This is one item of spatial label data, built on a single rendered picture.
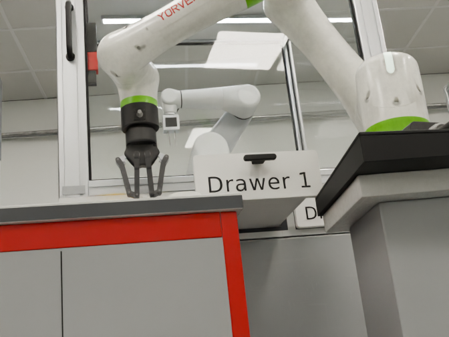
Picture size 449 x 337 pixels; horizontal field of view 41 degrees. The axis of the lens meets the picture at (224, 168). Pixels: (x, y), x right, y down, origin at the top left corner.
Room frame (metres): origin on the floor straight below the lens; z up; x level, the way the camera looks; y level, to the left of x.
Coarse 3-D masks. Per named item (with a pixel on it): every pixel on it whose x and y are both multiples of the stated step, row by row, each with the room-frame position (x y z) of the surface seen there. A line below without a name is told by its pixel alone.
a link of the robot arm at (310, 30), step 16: (272, 0) 1.28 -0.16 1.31; (288, 0) 1.27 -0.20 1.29; (304, 0) 1.29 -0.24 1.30; (272, 16) 1.35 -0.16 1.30; (288, 16) 1.32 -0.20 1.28; (304, 16) 1.30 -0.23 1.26; (320, 16) 1.31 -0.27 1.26; (288, 32) 1.34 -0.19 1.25; (304, 32) 1.31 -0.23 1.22; (320, 32) 1.30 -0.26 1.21; (336, 32) 1.31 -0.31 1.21; (304, 48) 1.33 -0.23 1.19; (320, 48) 1.30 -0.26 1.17; (336, 48) 1.29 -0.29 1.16; (320, 64) 1.32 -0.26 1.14; (336, 64) 1.29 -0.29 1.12; (352, 64) 1.28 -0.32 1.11; (336, 80) 1.31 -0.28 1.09; (352, 80) 1.28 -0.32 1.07; (352, 96) 1.29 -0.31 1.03; (352, 112) 1.31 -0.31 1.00
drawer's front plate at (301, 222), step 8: (304, 200) 1.66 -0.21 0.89; (312, 200) 1.66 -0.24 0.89; (296, 208) 1.65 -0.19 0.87; (304, 208) 1.66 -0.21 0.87; (296, 216) 1.65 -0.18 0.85; (304, 216) 1.66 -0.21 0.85; (312, 216) 1.66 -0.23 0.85; (296, 224) 1.66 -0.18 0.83; (304, 224) 1.66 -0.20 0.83; (312, 224) 1.66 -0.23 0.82; (320, 224) 1.66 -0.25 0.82
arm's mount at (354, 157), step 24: (360, 144) 0.93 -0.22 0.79; (384, 144) 0.93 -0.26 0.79; (408, 144) 0.94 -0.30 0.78; (432, 144) 0.94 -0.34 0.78; (336, 168) 1.09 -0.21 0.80; (360, 168) 0.96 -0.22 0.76; (384, 168) 0.98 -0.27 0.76; (408, 168) 1.00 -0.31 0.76; (432, 168) 1.01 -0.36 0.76; (336, 192) 1.11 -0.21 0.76
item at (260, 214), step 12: (252, 204) 1.40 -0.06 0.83; (264, 204) 1.41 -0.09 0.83; (276, 204) 1.43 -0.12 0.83; (288, 204) 1.44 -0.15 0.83; (240, 216) 1.51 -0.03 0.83; (252, 216) 1.52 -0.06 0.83; (264, 216) 1.54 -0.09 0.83; (276, 216) 1.55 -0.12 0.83; (240, 228) 1.65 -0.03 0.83; (252, 228) 1.67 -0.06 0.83
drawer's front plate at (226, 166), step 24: (216, 168) 1.29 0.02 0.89; (240, 168) 1.30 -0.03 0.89; (264, 168) 1.31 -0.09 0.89; (288, 168) 1.32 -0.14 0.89; (312, 168) 1.33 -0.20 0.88; (216, 192) 1.29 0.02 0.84; (240, 192) 1.30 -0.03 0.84; (264, 192) 1.31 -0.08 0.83; (288, 192) 1.32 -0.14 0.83; (312, 192) 1.33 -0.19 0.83
